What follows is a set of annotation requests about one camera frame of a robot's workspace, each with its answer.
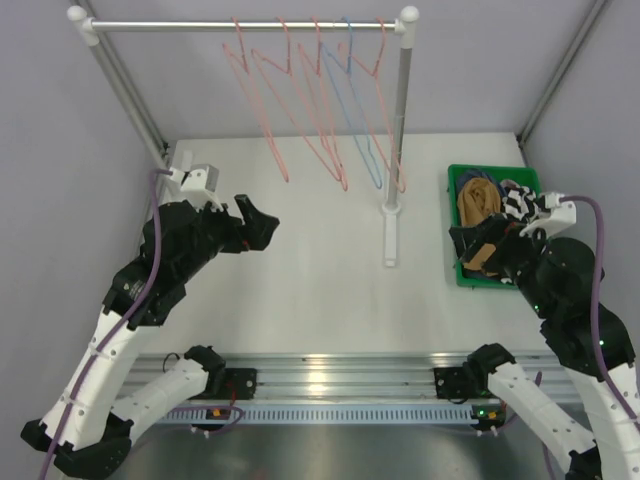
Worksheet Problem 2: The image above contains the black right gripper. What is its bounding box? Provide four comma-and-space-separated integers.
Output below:
449, 210, 556, 316

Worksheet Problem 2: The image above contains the brown tank top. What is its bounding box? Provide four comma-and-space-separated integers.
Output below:
457, 178, 502, 277

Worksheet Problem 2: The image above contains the pink wire hanger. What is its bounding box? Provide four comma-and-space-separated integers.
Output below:
298, 16, 348, 190
335, 17, 407, 193
223, 17, 290, 183
250, 17, 349, 191

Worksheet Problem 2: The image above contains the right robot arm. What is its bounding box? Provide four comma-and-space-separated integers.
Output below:
434, 214, 639, 479

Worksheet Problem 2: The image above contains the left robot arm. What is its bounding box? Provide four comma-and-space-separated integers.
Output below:
21, 195, 280, 479

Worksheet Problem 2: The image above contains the black white striped garment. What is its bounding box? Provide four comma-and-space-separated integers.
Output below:
500, 179, 541, 223

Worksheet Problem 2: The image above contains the dark blue garment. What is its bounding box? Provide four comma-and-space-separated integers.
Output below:
456, 169, 500, 190

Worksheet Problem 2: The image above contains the green plastic bin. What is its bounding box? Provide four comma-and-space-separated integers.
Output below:
447, 164, 541, 290

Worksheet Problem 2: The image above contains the silver white clothes rack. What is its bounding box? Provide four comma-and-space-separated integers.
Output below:
66, 1, 419, 268

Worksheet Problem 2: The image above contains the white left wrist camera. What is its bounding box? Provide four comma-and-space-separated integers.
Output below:
168, 164, 222, 211

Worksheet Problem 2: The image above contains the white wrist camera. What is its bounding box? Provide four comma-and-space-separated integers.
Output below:
168, 164, 222, 211
519, 192, 577, 238

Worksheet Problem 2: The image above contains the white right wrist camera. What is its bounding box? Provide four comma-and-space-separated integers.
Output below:
519, 192, 577, 238

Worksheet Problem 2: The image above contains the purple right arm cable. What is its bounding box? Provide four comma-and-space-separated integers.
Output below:
559, 194, 640, 421

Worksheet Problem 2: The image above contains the aluminium mounting rail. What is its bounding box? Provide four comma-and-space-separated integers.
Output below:
118, 352, 578, 404

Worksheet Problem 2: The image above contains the blue wire hanger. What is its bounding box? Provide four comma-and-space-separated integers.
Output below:
320, 17, 383, 190

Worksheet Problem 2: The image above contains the slotted grey cable duct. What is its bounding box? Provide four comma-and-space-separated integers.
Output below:
160, 403, 505, 425

